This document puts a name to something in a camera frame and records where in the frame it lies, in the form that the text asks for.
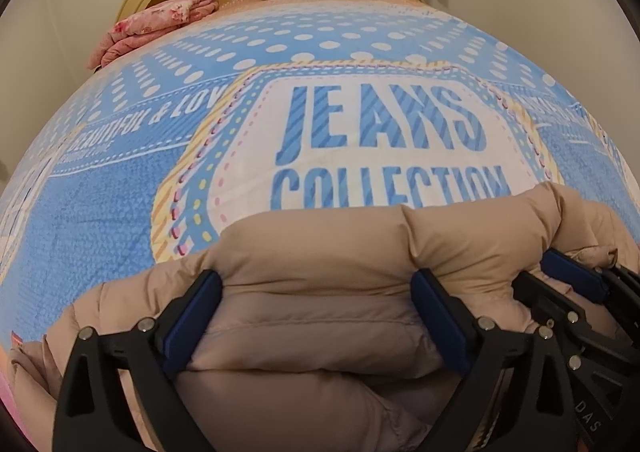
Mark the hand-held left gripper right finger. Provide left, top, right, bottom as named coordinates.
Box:
left=410, top=267, right=585, bottom=452

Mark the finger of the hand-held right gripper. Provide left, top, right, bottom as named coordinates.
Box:
left=512, top=271, right=640, bottom=363
left=540, top=247, right=640, bottom=315

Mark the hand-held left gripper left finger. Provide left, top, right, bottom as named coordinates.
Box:
left=54, top=269, right=224, bottom=452

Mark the beige quilted puffer jacket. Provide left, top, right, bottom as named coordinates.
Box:
left=10, top=179, right=640, bottom=452

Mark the blue dotted printed bed sheet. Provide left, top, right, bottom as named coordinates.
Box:
left=0, top=0, right=640, bottom=345

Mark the pink floral folded blanket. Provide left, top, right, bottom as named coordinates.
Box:
left=87, top=0, right=221, bottom=70

